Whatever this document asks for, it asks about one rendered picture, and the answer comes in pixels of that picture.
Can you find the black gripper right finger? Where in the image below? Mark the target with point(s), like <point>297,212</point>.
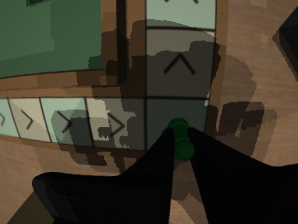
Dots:
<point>236,189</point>

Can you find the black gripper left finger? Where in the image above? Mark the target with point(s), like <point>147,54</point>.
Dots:
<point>140,195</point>

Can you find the dark green game pawn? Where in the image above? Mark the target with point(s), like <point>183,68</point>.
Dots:
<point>183,149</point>

